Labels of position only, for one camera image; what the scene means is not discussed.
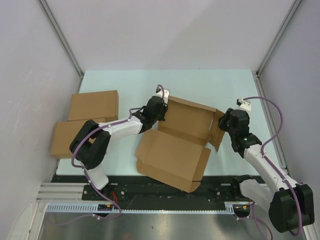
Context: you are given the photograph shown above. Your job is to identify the brown cardboard box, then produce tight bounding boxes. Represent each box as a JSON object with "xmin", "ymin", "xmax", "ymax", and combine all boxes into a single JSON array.
[{"xmin": 135, "ymin": 96, "xmax": 225, "ymax": 193}]

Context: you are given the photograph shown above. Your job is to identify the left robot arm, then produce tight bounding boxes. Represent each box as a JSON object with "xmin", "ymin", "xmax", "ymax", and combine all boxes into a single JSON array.
[{"xmin": 69, "ymin": 95, "xmax": 169, "ymax": 200}]

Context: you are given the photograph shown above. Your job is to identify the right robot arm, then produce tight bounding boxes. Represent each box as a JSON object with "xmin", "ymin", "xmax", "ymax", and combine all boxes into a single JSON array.
[{"xmin": 218, "ymin": 108, "xmax": 315, "ymax": 233}]

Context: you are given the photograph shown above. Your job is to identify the upper folded cardboard box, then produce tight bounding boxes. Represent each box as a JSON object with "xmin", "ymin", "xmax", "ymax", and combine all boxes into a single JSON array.
[{"xmin": 67, "ymin": 90, "xmax": 119, "ymax": 122}]

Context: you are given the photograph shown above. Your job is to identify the folded cardboard box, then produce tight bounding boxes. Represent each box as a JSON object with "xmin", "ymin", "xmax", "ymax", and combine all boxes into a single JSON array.
[
  {"xmin": 49, "ymin": 117, "xmax": 108, "ymax": 159},
  {"xmin": 67, "ymin": 90, "xmax": 119, "ymax": 122}
]

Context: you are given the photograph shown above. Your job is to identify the lower folded cardboard box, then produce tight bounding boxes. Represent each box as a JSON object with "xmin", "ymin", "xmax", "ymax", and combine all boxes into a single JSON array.
[{"xmin": 49, "ymin": 117, "xmax": 108, "ymax": 159}]

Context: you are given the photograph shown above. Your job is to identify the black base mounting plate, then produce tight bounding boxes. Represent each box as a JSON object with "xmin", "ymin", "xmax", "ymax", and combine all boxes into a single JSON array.
[{"xmin": 51, "ymin": 174, "xmax": 251, "ymax": 204}]

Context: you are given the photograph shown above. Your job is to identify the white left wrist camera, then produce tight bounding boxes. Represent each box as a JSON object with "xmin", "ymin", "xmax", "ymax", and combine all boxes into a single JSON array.
[{"xmin": 156, "ymin": 84, "xmax": 170, "ymax": 99}]

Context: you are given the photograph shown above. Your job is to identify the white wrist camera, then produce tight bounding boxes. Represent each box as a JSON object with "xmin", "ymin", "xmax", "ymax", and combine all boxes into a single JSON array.
[
  {"xmin": 236, "ymin": 98, "xmax": 252, "ymax": 113},
  {"xmin": 156, "ymin": 84, "xmax": 170, "ymax": 99}
]

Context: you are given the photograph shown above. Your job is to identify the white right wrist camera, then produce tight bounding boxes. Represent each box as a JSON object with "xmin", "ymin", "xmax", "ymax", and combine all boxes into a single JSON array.
[{"xmin": 236, "ymin": 98, "xmax": 252, "ymax": 113}]

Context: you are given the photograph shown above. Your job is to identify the right aluminium side rail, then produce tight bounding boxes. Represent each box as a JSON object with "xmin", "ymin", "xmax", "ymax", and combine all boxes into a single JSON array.
[{"xmin": 251, "ymin": 71, "xmax": 291, "ymax": 175}]

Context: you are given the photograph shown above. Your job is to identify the grey slotted cable duct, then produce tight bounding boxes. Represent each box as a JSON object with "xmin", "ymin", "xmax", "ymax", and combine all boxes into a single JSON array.
[{"xmin": 46, "ymin": 202, "xmax": 250, "ymax": 214}]

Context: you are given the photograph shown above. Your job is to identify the left aluminium frame post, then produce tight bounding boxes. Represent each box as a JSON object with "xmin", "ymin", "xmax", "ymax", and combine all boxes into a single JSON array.
[{"xmin": 37, "ymin": 0, "xmax": 84, "ymax": 79}]

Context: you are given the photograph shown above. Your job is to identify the aluminium frame post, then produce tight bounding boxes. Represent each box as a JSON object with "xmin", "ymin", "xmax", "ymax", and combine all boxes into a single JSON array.
[
  {"xmin": 255, "ymin": 0, "xmax": 304, "ymax": 77},
  {"xmin": 37, "ymin": 0, "xmax": 84, "ymax": 79}
]

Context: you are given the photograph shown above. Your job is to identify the right aluminium frame post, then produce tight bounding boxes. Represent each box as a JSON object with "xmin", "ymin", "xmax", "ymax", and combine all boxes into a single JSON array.
[{"xmin": 255, "ymin": 0, "xmax": 304, "ymax": 77}]

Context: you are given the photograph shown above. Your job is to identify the front aluminium frame rail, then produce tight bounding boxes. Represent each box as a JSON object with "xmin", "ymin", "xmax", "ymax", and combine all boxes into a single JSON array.
[{"xmin": 35, "ymin": 182, "xmax": 307, "ymax": 203}]

